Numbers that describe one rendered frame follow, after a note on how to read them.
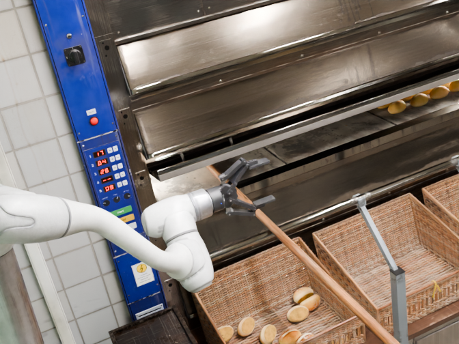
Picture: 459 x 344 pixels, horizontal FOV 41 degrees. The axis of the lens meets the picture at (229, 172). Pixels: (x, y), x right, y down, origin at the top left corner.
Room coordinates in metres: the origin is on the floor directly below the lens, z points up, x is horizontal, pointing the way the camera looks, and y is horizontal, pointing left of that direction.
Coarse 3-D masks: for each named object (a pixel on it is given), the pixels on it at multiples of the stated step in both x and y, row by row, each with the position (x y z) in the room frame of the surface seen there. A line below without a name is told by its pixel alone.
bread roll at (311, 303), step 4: (312, 296) 2.12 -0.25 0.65; (316, 296) 2.12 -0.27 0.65; (304, 300) 2.10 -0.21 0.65; (308, 300) 2.10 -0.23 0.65; (312, 300) 2.10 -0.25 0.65; (316, 300) 2.10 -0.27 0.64; (300, 304) 2.10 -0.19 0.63; (304, 304) 2.09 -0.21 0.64; (308, 304) 2.09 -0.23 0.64; (312, 304) 2.09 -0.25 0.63; (316, 304) 2.09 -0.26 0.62; (308, 308) 2.08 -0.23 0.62; (312, 308) 2.08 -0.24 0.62
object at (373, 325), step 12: (216, 168) 2.42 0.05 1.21; (228, 180) 2.28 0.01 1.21; (240, 192) 2.15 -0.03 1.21; (264, 216) 1.94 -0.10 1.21; (276, 228) 1.85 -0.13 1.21; (288, 240) 1.76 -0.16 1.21; (300, 252) 1.68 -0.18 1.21; (312, 264) 1.60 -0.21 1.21; (324, 276) 1.53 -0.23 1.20; (336, 288) 1.46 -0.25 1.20; (348, 300) 1.40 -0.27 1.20; (360, 312) 1.34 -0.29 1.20; (372, 324) 1.28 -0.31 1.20; (384, 336) 1.23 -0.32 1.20
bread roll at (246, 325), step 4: (244, 320) 2.05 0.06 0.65; (248, 320) 2.05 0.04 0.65; (252, 320) 2.06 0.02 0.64; (240, 324) 2.03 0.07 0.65; (244, 324) 2.03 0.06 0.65; (248, 324) 2.03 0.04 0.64; (252, 324) 2.04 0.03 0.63; (240, 328) 2.01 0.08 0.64; (244, 328) 2.01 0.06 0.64; (248, 328) 2.02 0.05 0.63; (252, 328) 2.02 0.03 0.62; (240, 332) 2.00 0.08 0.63; (244, 332) 2.00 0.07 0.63; (248, 332) 2.00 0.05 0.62
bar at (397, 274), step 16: (448, 160) 2.15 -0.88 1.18; (416, 176) 2.09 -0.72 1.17; (368, 192) 2.02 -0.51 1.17; (384, 192) 2.04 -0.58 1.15; (336, 208) 1.97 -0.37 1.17; (288, 224) 1.91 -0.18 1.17; (304, 224) 1.92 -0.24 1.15; (368, 224) 1.95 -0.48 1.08; (256, 240) 1.86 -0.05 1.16; (224, 256) 1.82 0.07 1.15; (384, 256) 1.86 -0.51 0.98; (400, 272) 1.79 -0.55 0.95; (400, 288) 1.79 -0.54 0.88; (400, 304) 1.78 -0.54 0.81; (400, 320) 1.78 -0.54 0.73; (400, 336) 1.78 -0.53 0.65
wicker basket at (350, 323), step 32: (256, 256) 2.21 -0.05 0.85; (288, 256) 2.25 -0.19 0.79; (224, 288) 2.14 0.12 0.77; (256, 288) 2.17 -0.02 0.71; (288, 288) 2.20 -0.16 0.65; (320, 288) 2.15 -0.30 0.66; (224, 320) 2.09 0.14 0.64; (256, 320) 2.11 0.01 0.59; (288, 320) 2.07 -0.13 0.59; (320, 320) 2.03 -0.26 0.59; (352, 320) 1.84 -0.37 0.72
